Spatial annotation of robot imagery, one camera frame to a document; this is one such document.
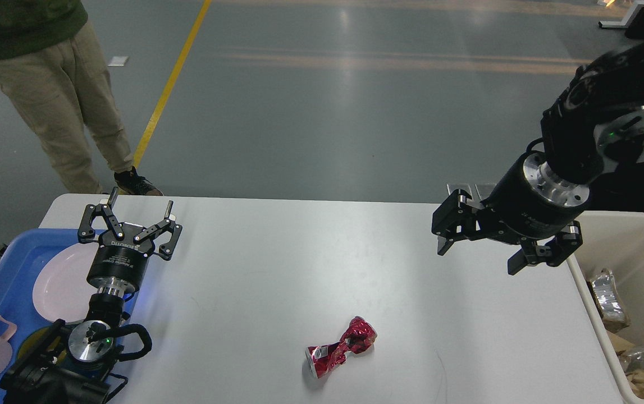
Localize floor outlet plates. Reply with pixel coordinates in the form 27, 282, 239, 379
446, 182, 497, 201

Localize brown paper bag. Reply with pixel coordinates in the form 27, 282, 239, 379
606, 330, 636, 356

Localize pink plate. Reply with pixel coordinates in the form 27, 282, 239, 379
33, 243, 99, 324

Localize beige plastic bin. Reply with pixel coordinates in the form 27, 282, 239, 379
567, 210, 644, 403

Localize aluminium foil tray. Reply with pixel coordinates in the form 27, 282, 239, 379
587, 268, 631, 333

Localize blue plastic tray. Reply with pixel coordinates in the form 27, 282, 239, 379
0, 228, 134, 403

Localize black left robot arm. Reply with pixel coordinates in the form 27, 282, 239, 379
0, 187, 182, 403

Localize person in khaki trousers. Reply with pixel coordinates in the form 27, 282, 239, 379
0, 1, 161, 195

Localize dark teal mug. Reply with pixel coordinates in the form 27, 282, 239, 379
15, 324, 68, 368

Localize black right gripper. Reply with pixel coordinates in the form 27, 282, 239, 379
431, 151, 591, 276

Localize crushed red can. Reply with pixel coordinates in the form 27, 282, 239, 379
305, 315, 378, 379

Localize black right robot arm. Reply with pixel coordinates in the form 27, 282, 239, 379
431, 42, 644, 274

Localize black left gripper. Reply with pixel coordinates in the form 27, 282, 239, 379
78, 187, 184, 295

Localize white desk leg far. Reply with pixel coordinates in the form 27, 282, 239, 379
598, 1, 644, 39

